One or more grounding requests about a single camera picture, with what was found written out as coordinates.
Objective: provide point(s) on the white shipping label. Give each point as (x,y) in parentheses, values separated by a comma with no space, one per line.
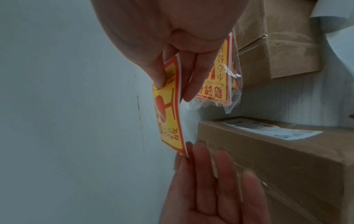
(271,129)

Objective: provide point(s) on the white paper sheet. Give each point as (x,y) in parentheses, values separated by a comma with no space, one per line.
(334,17)

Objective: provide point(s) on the person's left hand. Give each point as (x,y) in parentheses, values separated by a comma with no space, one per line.
(215,196)

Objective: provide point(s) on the taped cardboard box with label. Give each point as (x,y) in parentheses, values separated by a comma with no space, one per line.
(287,170)

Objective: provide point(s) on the yellow red warning sticker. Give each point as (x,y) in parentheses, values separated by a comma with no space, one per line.
(168,122)

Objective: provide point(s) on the stack of yellow red stickers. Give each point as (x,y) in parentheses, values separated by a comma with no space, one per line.
(218,83)

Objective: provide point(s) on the person's right hand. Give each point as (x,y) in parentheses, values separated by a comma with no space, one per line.
(166,21)

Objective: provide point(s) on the clear plastic bag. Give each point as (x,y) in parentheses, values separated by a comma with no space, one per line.
(233,96)

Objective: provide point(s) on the plain brown cardboard box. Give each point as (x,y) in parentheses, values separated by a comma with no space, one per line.
(290,43)

